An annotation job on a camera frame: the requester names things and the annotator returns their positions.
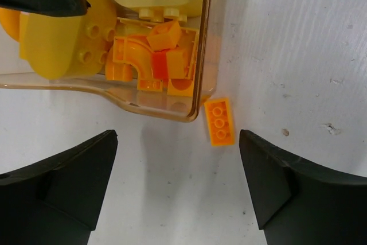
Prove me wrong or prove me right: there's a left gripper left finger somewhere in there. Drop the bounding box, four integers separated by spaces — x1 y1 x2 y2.
1 130 118 244

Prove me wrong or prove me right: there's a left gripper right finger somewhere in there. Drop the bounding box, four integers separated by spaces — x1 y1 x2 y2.
239 130 366 244

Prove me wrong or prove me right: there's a yellow peacock rounded lego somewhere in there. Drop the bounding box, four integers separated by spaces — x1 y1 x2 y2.
19 0 117 80

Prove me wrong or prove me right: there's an orange curved lego piece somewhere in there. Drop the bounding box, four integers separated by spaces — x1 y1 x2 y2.
104 36 153 82

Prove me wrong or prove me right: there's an orange long lego brick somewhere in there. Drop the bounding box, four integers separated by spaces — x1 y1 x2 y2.
204 98 235 146

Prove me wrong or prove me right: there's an orange dish lego piece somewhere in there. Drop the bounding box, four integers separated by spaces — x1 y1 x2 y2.
0 7 21 41

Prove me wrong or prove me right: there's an orange transparent container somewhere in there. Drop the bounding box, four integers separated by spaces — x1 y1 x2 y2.
1 0 226 122

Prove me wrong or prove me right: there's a small orange lego brick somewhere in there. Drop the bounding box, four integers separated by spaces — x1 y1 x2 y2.
147 21 182 52

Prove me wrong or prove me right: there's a small orange lego stud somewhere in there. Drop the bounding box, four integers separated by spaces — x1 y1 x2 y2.
151 50 169 80

